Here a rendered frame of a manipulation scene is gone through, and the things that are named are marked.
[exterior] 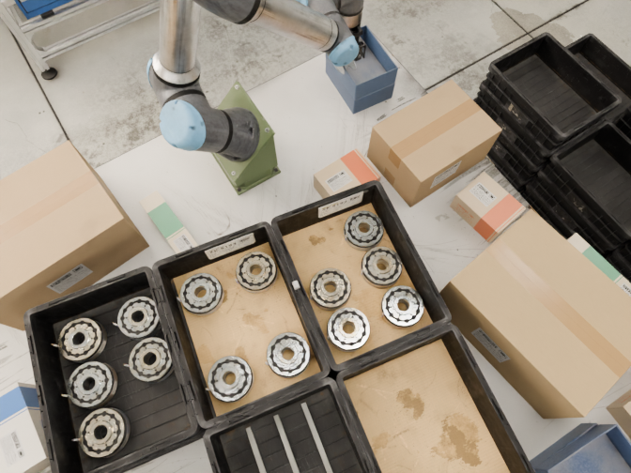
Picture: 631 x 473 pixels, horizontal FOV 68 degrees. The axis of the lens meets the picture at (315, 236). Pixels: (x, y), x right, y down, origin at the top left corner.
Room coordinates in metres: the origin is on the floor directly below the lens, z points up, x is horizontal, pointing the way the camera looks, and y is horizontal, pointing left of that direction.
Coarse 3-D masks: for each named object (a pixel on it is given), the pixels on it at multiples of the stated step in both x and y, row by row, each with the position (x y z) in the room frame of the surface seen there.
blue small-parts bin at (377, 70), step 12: (360, 36) 1.19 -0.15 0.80; (372, 36) 1.16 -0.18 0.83; (372, 48) 1.16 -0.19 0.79; (360, 60) 1.12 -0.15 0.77; (372, 60) 1.12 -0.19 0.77; (384, 60) 1.09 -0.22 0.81; (336, 72) 1.07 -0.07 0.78; (348, 72) 1.07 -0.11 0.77; (360, 72) 1.07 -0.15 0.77; (372, 72) 1.07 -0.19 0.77; (384, 72) 1.07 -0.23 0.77; (396, 72) 1.03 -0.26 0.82; (348, 84) 1.00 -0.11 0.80; (360, 84) 0.97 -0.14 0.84; (372, 84) 0.99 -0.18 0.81; (384, 84) 1.01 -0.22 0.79; (360, 96) 0.97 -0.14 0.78
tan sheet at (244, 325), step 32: (224, 288) 0.33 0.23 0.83; (192, 320) 0.25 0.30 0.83; (224, 320) 0.25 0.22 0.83; (256, 320) 0.25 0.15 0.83; (288, 320) 0.25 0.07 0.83; (224, 352) 0.17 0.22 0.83; (256, 352) 0.17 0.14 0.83; (288, 352) 0.17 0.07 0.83; (256, 384) 0.10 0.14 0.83; (288, 384) 0.10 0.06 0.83
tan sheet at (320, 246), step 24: (336, 216) 0.53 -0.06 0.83; (288, 240) 0.46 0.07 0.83; (312, 240) 0.46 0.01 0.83; (336, 240) 0.46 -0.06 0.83; (384, 240) 0.46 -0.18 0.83; (312, 264) 0.39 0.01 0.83; (336, 264) 0.39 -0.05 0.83; (360, 264) 0.39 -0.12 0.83; (360, 288) 0.33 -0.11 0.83; (384, 288) 0.33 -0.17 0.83; (384, 336) 0.21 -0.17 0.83; (336, 360) 0.15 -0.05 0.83
